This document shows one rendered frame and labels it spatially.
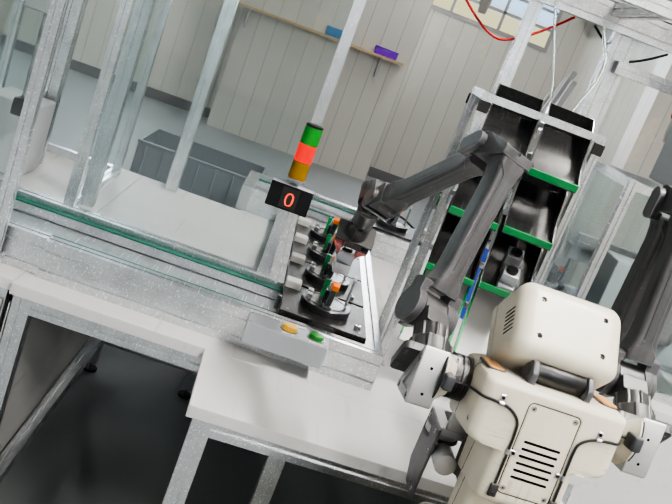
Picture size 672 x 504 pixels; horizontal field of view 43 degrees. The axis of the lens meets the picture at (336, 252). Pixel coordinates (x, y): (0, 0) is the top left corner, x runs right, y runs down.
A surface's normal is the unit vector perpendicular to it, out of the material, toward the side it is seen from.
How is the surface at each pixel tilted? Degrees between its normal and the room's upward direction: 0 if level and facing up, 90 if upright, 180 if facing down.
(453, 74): 90
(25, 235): 90
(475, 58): 90
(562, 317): 47
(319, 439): 0
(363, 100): 90
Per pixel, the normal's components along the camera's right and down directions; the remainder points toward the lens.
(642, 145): 0.04, 0.28
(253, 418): 0.35, -0.90
